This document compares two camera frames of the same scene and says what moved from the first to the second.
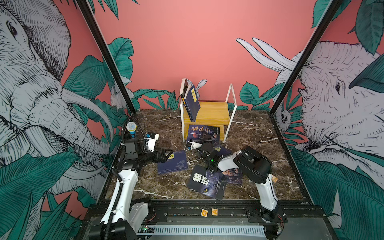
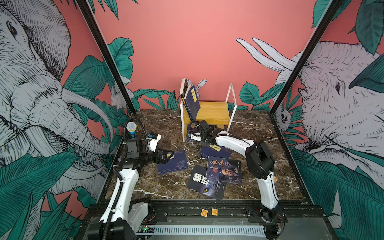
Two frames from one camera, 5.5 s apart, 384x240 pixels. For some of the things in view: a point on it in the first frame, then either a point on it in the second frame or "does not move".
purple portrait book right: [233, 176] does not move
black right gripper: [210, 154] to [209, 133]
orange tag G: [204, 213] does not move
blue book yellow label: [177, 161] does not move
